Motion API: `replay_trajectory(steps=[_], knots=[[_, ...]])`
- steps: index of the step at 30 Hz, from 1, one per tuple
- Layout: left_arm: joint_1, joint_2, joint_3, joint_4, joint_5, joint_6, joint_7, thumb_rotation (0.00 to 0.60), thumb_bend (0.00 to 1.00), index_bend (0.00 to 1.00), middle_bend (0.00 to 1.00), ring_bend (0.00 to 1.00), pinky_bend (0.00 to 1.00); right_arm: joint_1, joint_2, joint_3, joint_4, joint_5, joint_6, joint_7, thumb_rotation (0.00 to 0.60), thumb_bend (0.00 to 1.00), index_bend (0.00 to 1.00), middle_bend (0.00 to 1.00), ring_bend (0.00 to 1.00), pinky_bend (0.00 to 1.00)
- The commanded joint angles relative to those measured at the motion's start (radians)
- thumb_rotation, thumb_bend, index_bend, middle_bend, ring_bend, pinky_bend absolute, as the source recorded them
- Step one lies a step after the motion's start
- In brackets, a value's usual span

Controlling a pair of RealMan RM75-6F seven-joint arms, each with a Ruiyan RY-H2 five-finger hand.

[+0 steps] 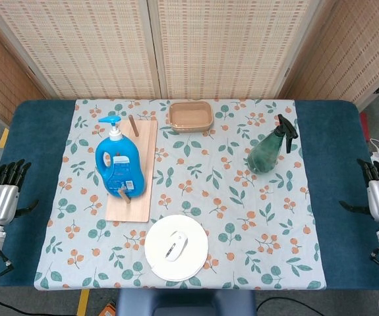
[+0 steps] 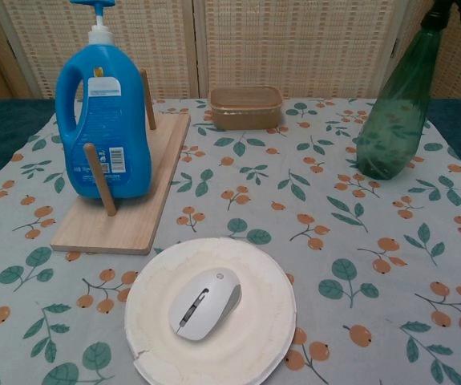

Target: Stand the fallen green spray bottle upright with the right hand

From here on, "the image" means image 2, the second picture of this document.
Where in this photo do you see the green spray bottle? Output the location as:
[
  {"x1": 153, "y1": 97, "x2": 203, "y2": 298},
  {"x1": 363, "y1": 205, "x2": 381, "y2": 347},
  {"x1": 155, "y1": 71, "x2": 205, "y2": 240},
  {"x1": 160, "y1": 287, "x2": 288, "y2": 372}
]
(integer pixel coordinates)
[{"x1": 356, "y1": 0, "x2": 461, "y2": 180}]

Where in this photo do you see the blue detergent pump bottle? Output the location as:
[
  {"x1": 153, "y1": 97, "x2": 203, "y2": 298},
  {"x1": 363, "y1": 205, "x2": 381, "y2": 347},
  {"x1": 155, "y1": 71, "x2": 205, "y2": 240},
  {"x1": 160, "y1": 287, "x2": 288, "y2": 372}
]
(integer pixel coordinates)
[{"x1": 55, "y1": 0, "x2": 153, "y2": 201}]

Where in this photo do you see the floral print tablecloth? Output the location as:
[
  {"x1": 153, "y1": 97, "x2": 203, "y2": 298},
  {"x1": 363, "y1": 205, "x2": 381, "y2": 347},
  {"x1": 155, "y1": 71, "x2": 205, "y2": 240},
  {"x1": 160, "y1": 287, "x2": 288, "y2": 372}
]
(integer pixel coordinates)
[{"x1": 0, "y1": 97, "x2": 461, "y2": 385}]

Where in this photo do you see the brown rectangular container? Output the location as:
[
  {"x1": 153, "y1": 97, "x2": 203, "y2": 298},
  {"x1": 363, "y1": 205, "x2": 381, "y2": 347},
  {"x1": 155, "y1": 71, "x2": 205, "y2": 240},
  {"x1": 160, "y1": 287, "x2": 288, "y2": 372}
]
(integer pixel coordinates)
[{"x1": 208, "y1": 86, "x2": 284, "y2": 131}]

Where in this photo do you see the wooden board with pegs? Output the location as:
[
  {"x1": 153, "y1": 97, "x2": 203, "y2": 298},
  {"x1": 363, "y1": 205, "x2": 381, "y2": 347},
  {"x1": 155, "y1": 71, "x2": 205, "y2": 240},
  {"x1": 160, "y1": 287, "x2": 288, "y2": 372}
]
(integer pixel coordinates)
[{"x1": 50, "y1": 68, "x2": 192, "y2": 255}]

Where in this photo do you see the white computer mouse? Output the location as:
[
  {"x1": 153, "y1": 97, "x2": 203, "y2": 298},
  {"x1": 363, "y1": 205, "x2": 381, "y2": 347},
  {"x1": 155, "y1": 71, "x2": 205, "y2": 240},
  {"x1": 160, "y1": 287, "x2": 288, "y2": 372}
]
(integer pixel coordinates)
[{"x1": 168, "y1": 267, "x2": 242, "y2": 342}]

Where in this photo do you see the white paper plate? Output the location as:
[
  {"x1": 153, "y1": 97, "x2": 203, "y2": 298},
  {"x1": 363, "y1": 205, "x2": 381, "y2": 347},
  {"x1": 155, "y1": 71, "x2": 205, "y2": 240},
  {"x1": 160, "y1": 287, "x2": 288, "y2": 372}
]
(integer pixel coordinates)
[{"x1": 124, "y1": 237, "x2": 297, "y2": 385}]

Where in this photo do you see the woven folding screen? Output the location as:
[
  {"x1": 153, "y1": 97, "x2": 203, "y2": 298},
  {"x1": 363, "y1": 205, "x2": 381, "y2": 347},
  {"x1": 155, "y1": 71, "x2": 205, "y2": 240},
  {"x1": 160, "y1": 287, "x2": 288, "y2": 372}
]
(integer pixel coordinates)
[{"x1": 0, "y1": 0, "x2": 461, "y2": 101}]

